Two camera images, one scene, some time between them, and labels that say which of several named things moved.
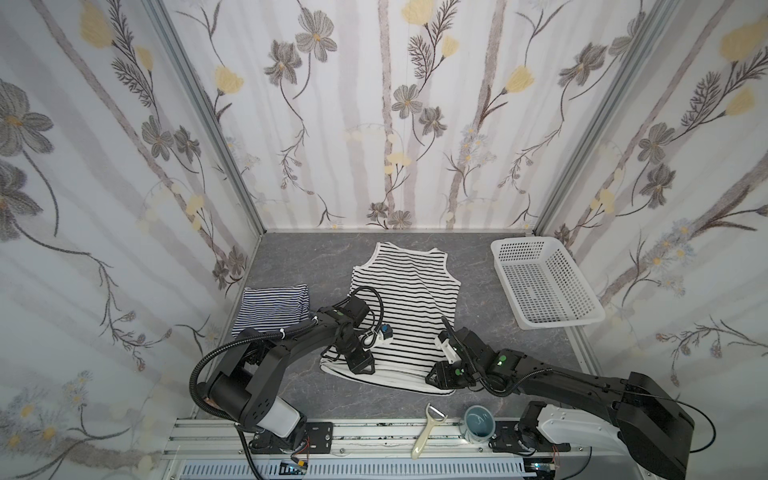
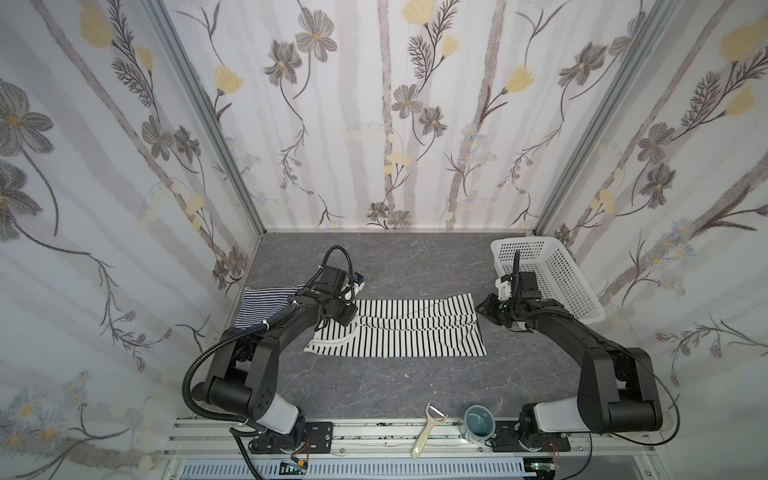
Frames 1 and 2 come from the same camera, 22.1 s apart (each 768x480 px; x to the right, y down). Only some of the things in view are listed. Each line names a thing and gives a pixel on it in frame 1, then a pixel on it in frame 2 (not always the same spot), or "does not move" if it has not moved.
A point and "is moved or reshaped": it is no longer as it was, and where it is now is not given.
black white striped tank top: (403, 296) is moved or reshaped
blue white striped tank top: (272, 307) does not move
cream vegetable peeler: (431, 423) does not move
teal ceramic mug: (479, 424) does not move
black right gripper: (453, 366) → (492, 307)
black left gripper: (355, 350) → (344, 310)
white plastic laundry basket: (542, 285) does not move
